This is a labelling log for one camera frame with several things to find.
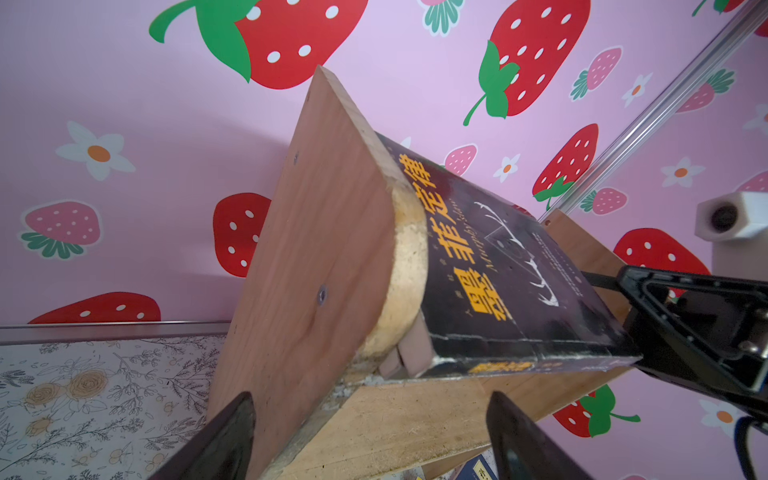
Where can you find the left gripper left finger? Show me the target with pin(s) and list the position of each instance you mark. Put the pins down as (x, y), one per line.
(220, 451)

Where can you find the blue book upper right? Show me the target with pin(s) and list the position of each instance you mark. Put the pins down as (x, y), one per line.
(477, 468)

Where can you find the black book yellow title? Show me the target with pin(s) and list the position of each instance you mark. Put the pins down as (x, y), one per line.
(501, 296)

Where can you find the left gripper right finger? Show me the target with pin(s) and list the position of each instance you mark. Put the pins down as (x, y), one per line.
(522, 450)

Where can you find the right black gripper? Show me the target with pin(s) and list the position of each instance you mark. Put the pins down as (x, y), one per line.
(703, 333)

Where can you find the wooden two-tier shelf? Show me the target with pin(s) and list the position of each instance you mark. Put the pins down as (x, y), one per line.
(335, 283)

